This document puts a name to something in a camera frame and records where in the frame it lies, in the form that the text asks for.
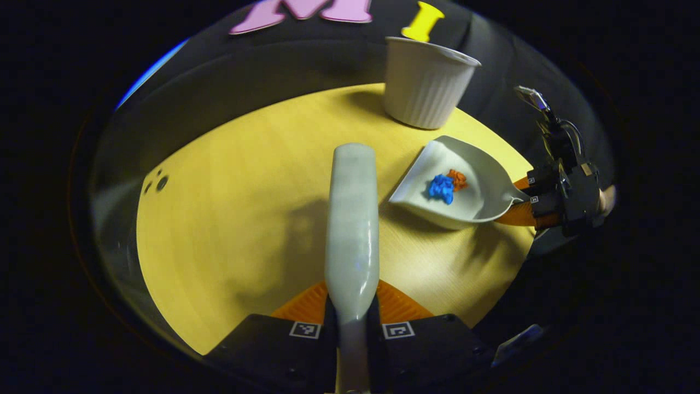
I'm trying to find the small white broom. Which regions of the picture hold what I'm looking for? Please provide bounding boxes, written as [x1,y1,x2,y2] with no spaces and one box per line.
[324,143,381,393]

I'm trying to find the white dustpan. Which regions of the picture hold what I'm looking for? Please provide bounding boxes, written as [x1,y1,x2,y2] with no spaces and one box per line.
[388,135,531,230]

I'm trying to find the black cable with silver plug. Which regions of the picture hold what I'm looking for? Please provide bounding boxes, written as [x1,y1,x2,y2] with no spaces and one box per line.
[514,85,585,165]

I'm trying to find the white ribbed garbage bin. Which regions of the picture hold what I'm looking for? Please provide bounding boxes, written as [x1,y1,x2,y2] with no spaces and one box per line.
[383,36,482,130]

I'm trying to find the blue paper scrap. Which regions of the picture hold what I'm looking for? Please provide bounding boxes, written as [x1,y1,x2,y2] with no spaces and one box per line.
[427,174,456,205]

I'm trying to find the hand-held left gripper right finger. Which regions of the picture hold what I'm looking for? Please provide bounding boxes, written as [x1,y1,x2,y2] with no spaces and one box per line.
[367,279,495,393]

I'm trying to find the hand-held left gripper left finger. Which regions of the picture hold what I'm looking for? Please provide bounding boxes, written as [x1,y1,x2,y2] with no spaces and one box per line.
[205,280,337,393]

